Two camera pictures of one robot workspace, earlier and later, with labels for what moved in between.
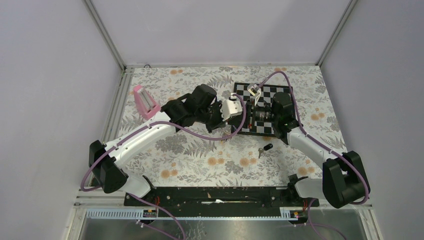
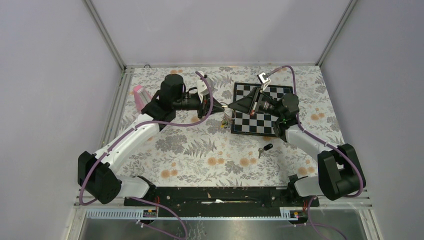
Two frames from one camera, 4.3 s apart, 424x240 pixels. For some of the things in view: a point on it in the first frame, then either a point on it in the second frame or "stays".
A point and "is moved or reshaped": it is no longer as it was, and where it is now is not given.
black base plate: x=217 y=202 stays
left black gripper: x=220 y=123 → x=204 y=107
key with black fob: x=266 y=147 stays
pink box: x=145 y=105 stays
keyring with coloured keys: x=225 y=133 is moved or reshaped
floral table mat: x=198 y=156 stays
